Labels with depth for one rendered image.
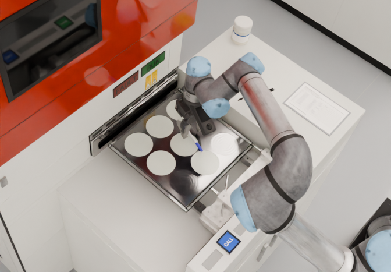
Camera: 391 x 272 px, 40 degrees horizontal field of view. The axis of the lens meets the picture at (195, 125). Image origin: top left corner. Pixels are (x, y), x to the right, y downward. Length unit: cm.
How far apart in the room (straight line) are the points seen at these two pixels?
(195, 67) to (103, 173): 55
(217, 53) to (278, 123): 76
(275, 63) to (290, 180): 89
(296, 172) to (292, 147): 6
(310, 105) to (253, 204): 77
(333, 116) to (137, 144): 71
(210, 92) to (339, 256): 59
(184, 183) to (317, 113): 56
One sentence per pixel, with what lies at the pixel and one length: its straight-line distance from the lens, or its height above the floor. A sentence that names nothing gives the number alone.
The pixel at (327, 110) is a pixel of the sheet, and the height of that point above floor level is 97.
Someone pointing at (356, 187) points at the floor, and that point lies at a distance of 308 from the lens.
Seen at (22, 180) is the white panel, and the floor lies 101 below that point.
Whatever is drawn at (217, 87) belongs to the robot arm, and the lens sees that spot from 159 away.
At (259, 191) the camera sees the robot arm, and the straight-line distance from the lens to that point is 133.
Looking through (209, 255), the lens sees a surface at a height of 96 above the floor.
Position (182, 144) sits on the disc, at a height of 90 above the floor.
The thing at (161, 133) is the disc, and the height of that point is 90.
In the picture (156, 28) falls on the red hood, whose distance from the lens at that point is 164.
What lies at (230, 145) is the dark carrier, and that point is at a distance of 193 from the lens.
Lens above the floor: 248
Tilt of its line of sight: 54 degrees down
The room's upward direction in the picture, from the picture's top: 10 degrees clockwise
